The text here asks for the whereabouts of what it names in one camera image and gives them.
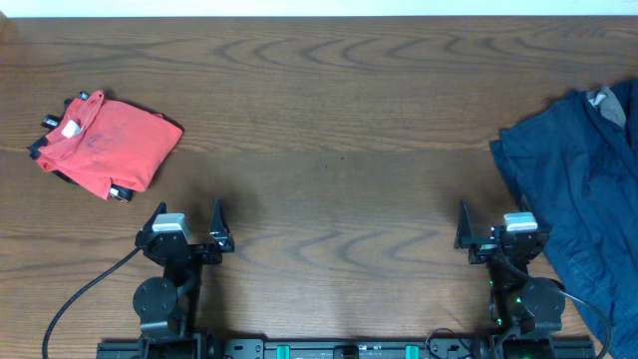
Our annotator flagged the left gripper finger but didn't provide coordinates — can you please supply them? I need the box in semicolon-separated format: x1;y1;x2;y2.
142;201;166;233
209;198;235;252

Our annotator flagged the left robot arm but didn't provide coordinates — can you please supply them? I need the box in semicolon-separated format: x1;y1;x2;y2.
133;199;235;358

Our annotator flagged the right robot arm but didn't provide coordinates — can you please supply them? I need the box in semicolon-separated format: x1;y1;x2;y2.
454;202;565;358

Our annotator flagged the folded black garment under red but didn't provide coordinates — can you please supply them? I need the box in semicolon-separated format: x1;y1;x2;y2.
27;91;135;202

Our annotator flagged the folded red shirt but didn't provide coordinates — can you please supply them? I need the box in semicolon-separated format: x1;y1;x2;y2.
35;91;183;199

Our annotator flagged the navy blue garment pile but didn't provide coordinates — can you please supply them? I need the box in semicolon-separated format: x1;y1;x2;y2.
490;80;637;358

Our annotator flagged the grey garment with label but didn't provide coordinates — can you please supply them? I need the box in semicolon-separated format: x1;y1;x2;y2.
586;86;627;130

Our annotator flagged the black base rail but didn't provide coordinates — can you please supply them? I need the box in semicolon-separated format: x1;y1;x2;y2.
96;336;596;359

